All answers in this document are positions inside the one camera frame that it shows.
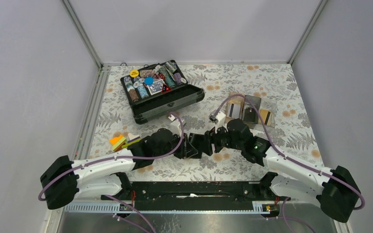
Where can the smoky grey transparent card box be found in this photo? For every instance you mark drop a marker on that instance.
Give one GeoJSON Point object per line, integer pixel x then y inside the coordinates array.
{"type": "Point", "coordinates": [254, 102]}

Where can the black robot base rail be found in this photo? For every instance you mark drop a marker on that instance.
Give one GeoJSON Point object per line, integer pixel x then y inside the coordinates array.
{"type": "Point", "coordinates": [239, 190]}

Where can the blue round dealer chip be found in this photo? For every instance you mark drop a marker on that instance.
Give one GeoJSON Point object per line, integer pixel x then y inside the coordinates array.
{"type": "Point", "coordinates": [149, 80]}

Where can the red triangular dealer button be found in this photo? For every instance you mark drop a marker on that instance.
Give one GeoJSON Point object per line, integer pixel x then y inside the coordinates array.
{"type": "Point", "coordinates": [165, 88]}

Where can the yellow round chip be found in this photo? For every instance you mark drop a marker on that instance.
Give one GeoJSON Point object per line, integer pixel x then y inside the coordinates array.
{"type": "Point", "coordinates": [134, 73]}

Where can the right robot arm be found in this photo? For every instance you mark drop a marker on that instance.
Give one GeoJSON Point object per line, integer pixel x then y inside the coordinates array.
{"type": "Point", "coordinates": [334, 191]}

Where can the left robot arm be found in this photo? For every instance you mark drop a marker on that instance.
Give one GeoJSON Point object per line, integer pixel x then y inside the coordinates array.
{"type": "Point", "coordinates": [67, 180]}

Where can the black poker chip case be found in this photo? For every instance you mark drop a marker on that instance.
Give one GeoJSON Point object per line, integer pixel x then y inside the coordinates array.
{"type": "Point", "coordinates": [183, 93]}

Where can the white striped card in box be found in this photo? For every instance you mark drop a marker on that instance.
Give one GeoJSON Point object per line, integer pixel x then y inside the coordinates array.
{"type": "Point", "coordinates": [234, 110]}

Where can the blue playing card deck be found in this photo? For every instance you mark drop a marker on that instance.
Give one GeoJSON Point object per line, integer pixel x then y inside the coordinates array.
{"type": "Point", "coordinates": [155, 87]}

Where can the green purple toy block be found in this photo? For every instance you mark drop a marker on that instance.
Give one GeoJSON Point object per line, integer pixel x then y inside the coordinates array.
{"type": "Point", "coordinates": [132, 138]}

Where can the brown poker chip stack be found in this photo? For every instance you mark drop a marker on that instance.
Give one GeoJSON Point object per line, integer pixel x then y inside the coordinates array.
{"type": "Point", "coordinates": [133, 95]}

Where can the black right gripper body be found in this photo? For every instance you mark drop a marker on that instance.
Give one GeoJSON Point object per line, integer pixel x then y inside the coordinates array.
{"type": "Point", "coordinates": [221, 139]}

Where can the gold striped card in box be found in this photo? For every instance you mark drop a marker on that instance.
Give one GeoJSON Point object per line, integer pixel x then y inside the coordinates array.
{"type": "Point", "coordinates": [266, 116]}

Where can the clear transparent card box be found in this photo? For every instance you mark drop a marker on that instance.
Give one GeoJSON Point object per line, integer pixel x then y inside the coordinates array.
{"type": "Point", "coordinates": [270, 105]}

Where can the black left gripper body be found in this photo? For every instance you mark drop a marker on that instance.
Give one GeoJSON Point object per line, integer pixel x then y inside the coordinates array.
{"type": "Point", "coordinates": [174, 143]}

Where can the blue poker chip stack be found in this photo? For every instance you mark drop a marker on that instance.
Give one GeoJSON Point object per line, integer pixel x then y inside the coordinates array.
{"type": "Point", "coordinates": [142, 91]}

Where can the black card holder wallet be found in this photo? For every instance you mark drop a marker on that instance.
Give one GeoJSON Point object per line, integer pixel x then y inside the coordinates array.
{"type": "Point", "coordinates": [197, 145]}

